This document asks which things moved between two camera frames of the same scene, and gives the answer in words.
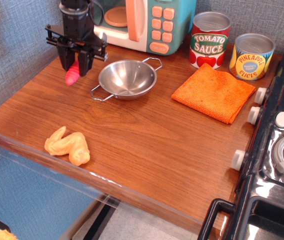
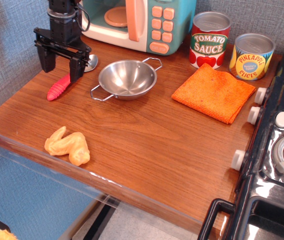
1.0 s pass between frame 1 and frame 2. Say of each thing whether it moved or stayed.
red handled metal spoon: moved
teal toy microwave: stayed
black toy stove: stayed
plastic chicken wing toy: stayed
